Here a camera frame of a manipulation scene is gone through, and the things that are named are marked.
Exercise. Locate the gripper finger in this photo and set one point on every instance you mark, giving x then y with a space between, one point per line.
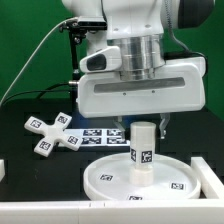
165 118
119 123

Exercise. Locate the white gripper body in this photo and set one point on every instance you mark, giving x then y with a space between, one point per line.
176 87

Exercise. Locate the white round table top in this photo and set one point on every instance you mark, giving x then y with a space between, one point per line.
115 177

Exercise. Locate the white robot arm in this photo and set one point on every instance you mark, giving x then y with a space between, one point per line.
126 71

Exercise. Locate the white marker sheet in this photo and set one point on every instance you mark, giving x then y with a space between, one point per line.
99 137

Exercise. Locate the white cross-shaped table base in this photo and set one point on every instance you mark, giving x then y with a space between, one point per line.
52 134

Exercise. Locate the white L-shaped border fence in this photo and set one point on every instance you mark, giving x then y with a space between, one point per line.
209 210

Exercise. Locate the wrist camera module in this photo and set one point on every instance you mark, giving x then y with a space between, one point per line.
108 59

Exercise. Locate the black camera on stand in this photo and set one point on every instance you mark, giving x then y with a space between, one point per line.
77 28

